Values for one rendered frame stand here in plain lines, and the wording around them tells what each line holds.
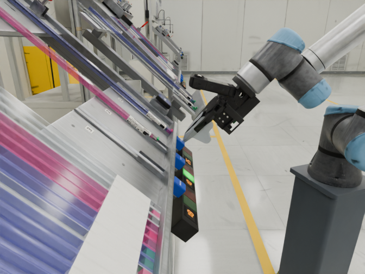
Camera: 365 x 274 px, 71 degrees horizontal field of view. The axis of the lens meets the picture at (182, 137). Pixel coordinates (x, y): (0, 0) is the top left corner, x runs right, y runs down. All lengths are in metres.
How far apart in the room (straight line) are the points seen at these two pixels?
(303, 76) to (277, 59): 0.07
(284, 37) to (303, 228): 0.63
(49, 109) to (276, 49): 1.39
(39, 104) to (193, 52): 6.74
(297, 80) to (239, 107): 0.14
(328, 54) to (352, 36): 0.07
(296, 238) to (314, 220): 0.13
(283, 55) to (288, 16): 8.07
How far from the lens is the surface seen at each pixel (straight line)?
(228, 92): 0.64
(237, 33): 8.29
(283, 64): 0.65
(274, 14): 8.57
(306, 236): 1.01
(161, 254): 0.31
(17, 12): 0.71
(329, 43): 0.81
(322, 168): 0.89
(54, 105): 1.71
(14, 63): 1.78
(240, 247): 1.41
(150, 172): 0.46
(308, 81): 0.66
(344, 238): 1.02
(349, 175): 0.90
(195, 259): 1.33
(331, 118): 0.86
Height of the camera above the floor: 0.95
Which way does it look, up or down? 20 degrees down
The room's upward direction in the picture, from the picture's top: straight up
